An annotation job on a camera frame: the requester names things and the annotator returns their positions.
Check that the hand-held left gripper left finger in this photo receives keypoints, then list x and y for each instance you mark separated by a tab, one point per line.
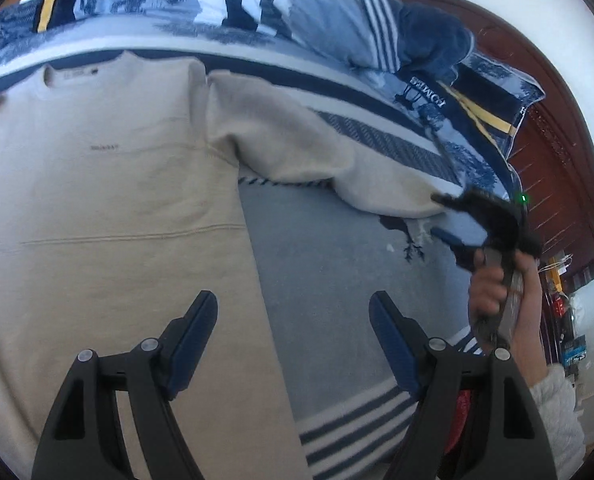
193	337

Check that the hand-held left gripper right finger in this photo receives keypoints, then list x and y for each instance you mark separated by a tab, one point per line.
391	337

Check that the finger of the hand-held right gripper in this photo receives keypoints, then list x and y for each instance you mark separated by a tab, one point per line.
452	201
452	241

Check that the beige knit sweater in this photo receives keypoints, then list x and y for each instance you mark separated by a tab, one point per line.
102	185

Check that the person's right hand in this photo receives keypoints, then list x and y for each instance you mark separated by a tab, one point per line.
484	292

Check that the blue white striped fleece blanket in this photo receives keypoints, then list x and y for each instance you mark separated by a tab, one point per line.
337	270

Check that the red cloth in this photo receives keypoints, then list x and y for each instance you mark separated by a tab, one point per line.
458	420

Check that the dark wooden headboard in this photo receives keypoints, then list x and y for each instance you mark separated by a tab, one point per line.
552	125

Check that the blue printed box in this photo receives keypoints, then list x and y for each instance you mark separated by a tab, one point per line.
575	351

